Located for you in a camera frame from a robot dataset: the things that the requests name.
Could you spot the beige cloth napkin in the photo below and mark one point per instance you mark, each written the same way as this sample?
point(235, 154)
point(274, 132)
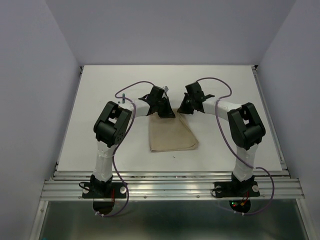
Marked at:
point(170, 134)

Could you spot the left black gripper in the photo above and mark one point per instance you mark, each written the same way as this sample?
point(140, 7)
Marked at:
point(168, 113)

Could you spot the aluminium rail frame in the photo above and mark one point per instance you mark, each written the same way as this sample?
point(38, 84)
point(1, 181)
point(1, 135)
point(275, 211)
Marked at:
point(169, 192)

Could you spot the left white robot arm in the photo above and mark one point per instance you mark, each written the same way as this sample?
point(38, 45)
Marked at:
point(116, 119)

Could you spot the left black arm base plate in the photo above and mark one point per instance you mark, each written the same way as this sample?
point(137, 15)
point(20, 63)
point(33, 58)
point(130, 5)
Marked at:
point(115, 190)

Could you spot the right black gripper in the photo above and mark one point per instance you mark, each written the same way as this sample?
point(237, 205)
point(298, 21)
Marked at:
point(182, 109)

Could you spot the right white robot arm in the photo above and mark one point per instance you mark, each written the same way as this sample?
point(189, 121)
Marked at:
point(245, 125)

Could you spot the silver knife teal handle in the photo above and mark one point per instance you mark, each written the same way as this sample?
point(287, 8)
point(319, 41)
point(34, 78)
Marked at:
point(123, 98)

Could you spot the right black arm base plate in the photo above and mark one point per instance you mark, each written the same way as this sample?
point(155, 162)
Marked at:
point(229, 189)

